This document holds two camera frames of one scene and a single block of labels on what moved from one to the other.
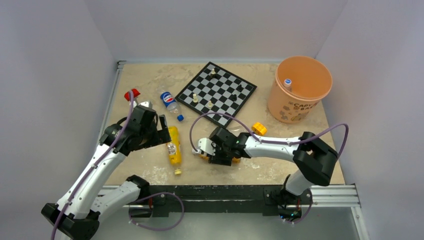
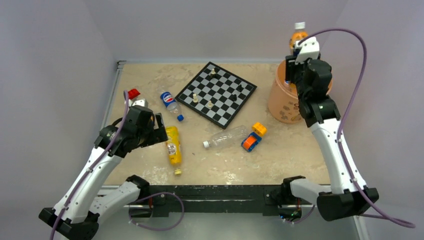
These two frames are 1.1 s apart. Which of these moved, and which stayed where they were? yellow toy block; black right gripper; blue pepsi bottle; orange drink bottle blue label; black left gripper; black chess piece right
Moved: orange drink bottle blue label; black right gripper
Stayed: yellow toy block; black left gripper; blue pepsi bottle; black chess piece right
